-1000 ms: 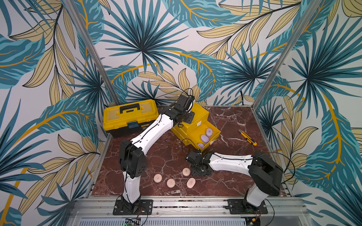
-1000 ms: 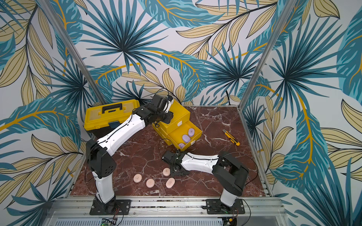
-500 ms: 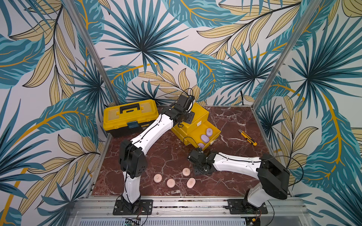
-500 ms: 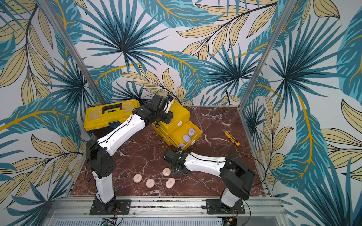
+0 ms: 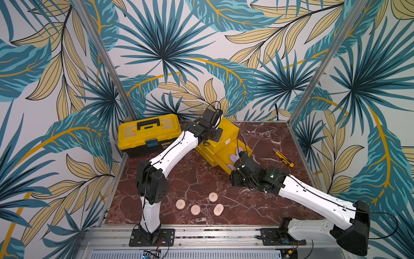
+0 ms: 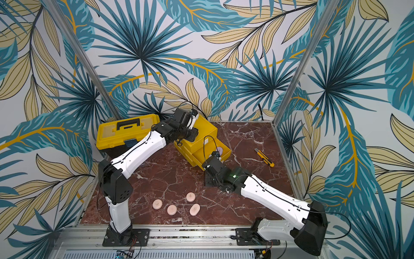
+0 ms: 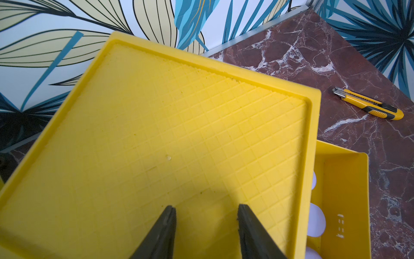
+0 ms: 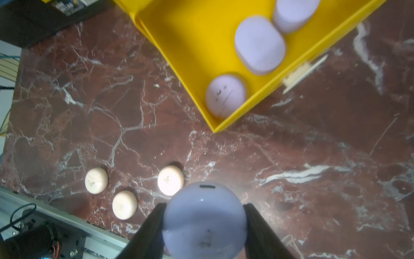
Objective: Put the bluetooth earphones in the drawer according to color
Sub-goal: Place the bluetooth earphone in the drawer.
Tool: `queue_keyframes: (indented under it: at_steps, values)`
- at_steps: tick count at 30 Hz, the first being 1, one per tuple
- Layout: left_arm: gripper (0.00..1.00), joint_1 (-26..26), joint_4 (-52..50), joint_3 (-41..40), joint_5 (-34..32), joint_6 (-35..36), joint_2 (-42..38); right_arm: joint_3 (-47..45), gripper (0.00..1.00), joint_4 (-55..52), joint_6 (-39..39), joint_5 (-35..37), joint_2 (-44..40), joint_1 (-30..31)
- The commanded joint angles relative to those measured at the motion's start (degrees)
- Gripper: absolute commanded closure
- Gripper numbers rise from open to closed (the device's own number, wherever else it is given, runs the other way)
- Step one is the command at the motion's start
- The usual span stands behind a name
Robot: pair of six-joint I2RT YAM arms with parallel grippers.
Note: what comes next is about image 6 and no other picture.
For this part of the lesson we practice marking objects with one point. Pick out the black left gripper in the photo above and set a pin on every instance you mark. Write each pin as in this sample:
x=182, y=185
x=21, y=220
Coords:
x=194, y=134

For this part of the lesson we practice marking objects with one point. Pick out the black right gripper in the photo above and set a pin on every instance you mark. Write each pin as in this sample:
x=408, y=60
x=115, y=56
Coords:
x=211, y=161

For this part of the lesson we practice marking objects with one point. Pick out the yellow drawer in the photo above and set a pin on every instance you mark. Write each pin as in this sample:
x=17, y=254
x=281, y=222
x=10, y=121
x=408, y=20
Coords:
x=213, y=155

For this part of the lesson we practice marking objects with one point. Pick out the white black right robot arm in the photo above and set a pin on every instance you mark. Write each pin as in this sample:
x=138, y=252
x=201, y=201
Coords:
x=306, y=224

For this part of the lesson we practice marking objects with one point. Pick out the yellow plastic drawer cabinet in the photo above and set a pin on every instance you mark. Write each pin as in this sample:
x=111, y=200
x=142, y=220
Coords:
x=205, y=129

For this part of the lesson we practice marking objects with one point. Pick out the pink round earphone case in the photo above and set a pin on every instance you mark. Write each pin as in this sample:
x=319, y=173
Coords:
x=157, y=204
x=172, y=210
x=190, y=197

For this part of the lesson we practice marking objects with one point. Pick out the pink oval earphone case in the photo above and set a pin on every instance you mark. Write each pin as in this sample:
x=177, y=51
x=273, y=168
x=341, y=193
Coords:
x=195, y=209

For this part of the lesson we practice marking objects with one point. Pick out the yellow black utility knife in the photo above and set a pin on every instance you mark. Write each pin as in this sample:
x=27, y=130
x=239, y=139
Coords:
x=265, y=158

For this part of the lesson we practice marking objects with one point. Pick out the yellow black plastic toolbox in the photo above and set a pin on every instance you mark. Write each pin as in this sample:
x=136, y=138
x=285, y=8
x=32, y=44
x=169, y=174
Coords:
x=119, y=136

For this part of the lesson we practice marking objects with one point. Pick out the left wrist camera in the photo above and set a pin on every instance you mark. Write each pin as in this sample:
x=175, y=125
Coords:
x=185, y=118

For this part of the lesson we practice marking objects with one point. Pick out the left aluminium frame post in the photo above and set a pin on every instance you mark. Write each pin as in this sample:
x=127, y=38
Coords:
x=58, y=15

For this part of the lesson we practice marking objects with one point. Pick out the aluminium frame post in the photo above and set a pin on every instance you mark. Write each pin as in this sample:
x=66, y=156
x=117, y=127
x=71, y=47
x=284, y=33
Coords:
x=58, y=15
x=307, y=55

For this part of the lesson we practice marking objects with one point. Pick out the right aluminium frame post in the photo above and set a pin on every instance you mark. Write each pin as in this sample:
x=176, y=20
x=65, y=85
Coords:
x=307, y=55

